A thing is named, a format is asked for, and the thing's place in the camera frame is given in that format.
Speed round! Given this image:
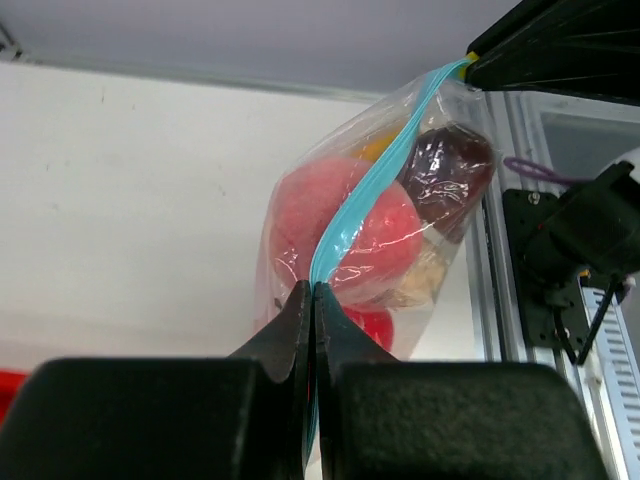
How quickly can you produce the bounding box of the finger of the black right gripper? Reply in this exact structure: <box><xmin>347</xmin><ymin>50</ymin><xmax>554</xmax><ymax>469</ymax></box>
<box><xmin>465</xmin><ymin>0</ymin><xmax>639</xmax><ymax>106</ymax></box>

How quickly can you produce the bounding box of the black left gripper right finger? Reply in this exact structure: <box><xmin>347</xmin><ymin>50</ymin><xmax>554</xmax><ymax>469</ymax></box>
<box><xmin>313</xmin><ymin>283</ymin><xmax>608</xmax><ymax>479</ymax></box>

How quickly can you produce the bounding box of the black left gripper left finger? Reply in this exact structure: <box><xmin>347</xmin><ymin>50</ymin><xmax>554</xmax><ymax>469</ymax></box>
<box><xmin>1</xmin><ymin>281</ymin><xmax>313</xmax><ymax>479</ymax></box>

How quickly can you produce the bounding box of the red tomato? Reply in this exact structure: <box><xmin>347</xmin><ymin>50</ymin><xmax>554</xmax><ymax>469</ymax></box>
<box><xmin>343</xmin><ymin>306</ymin><xmax>395</xmax><ymax>352</ymax></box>

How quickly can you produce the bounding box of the garlic bulb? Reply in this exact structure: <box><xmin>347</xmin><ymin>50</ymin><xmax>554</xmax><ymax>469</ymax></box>
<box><xmin>379</xmin><ymin>239</ymin><xmax>449</xmax><ymax>309</ymax></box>

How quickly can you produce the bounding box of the pink peach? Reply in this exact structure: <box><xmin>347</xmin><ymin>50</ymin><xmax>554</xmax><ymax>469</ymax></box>
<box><xmin>263</xmin><ymin>156</ymin><xmax>423</xmax><ymax>305</ymax></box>

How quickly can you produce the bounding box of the dark red onion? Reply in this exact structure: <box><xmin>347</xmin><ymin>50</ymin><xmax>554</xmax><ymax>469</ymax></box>
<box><xmin>396</xmin><ymin>122</ymin><xmax>496</xmax><ymax>244</ymax></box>

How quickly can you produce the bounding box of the clear zip top bag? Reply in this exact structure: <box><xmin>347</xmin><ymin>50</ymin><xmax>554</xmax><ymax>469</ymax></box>
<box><xmin>236</xmin><ymin>56</ymin><xmax>496</xmax><ymax>479</ymax></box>

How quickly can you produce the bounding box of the yellow orange mango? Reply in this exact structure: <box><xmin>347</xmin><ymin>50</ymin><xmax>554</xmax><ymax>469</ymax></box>
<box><xmin>349</xmin><ymin>129</ymin><xmax>399</xmax><ymax>162</ymax></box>

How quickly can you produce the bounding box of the red plastic tray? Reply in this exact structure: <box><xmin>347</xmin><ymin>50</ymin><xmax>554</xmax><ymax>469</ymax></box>
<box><xmin>0</xmin><ymin>369</ymin><xmax>31</xmax><ymax>423</ymax></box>

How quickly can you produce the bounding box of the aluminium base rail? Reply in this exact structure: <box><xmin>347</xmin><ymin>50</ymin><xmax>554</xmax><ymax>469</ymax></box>
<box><xmin>469</xmin><ymin>89</ymin><xmax>640</xmax><ymax>480</ymax></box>

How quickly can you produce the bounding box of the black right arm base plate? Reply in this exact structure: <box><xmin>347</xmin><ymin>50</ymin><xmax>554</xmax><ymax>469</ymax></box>
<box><xmin>502</xmin><ymin>189</ymin><xmax>589</xmax><ymax>352</ymax></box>

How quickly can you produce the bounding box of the right aluminium frame post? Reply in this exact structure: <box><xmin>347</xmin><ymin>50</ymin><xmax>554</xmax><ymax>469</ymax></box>
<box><xmin>0</xmin><ymin>23</ymin><xmax>28</xmax><ymax>62</ymax></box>

